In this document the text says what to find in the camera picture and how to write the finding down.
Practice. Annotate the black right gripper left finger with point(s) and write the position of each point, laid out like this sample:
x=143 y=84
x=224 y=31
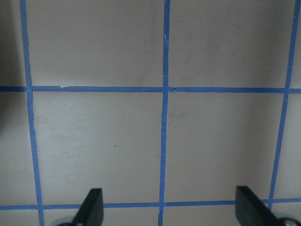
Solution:
x=91 y=212

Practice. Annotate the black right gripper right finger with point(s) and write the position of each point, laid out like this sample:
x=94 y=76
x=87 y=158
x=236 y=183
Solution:
x=250 y=211

